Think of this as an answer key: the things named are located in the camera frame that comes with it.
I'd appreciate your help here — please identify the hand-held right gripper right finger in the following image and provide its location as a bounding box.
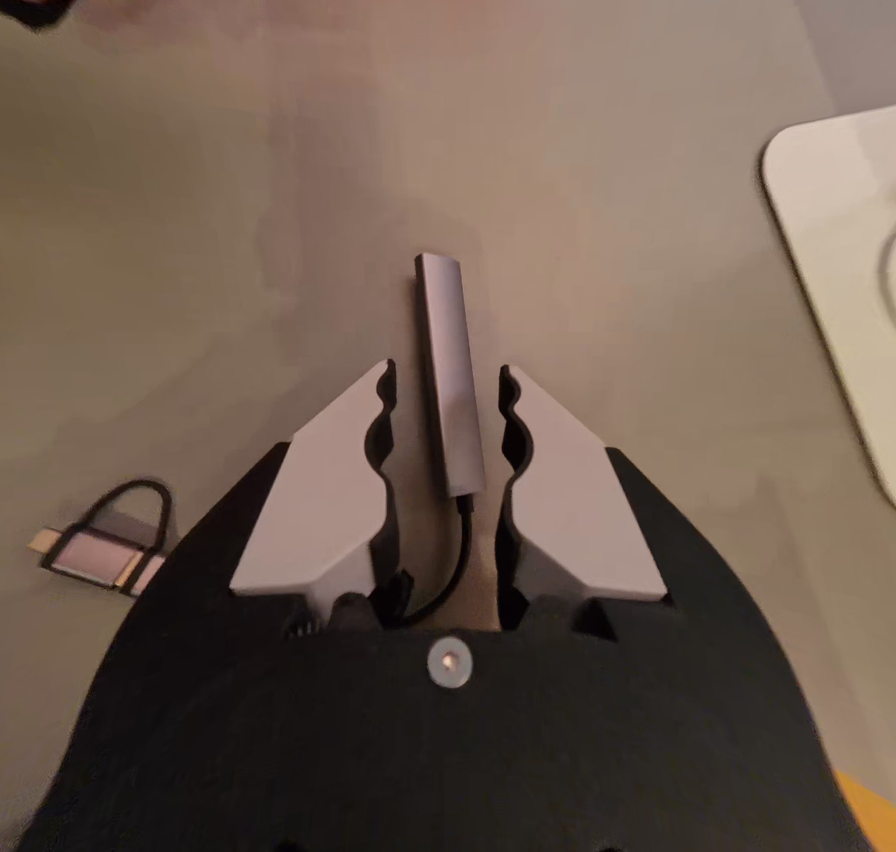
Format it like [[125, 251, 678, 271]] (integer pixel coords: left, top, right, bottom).
[[499, 365, 669, 605]]

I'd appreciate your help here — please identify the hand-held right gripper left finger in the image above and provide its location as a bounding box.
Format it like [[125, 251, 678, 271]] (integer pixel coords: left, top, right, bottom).
[[231, 359, 399, 598]]

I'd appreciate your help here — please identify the short black hub cable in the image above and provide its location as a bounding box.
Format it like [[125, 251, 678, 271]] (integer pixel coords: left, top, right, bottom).
[[397, 493, 480, 629]]

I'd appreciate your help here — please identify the grey usb hub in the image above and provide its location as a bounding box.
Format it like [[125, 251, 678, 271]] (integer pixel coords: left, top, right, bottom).
[[413, 250, 490, 497]]

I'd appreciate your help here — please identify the small grey usb adapter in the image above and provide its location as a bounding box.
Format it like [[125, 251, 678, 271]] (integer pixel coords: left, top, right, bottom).
[[28, 479, 176, 598]]

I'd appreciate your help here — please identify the white stand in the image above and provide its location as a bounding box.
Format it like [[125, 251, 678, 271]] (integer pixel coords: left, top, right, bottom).
[[761, 103, 896, 506]]

